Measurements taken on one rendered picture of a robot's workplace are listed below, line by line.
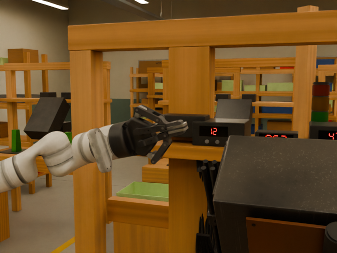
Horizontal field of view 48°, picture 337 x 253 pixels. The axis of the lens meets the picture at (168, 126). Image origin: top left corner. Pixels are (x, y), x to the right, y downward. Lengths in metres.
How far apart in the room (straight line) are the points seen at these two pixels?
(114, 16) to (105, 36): 11.04
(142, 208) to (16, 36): 9.92
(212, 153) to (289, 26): 0.44
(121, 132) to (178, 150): 0.42
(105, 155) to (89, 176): 0.69
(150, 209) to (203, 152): 0.43
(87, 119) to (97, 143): 0.67
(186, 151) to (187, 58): 0.31
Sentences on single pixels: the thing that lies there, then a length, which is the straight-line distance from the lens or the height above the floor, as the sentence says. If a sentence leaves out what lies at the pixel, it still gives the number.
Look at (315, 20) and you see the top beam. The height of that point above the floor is 1.91.
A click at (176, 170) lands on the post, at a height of 1.44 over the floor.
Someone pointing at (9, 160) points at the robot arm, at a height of 1.56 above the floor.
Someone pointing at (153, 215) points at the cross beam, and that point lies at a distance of 1.49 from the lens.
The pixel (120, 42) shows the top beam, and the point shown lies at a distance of 1.36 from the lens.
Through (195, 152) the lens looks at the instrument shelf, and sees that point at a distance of 1.15.
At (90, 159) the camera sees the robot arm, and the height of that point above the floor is 1.57.
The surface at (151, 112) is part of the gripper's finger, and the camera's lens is 0.76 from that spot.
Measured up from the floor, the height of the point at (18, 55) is 2.15.
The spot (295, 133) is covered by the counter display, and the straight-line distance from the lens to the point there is 1.14.
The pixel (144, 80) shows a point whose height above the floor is 1.83.
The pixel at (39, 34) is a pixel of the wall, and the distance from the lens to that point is 11.97.
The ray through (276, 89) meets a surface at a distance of 7.85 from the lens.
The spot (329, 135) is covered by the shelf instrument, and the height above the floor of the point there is 1.59.
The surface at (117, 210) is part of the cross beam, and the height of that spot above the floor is 1.24.
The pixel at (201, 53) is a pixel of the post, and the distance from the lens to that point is 1.26.
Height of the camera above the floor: 1.73
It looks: 6 degrees down
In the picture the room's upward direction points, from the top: straight up
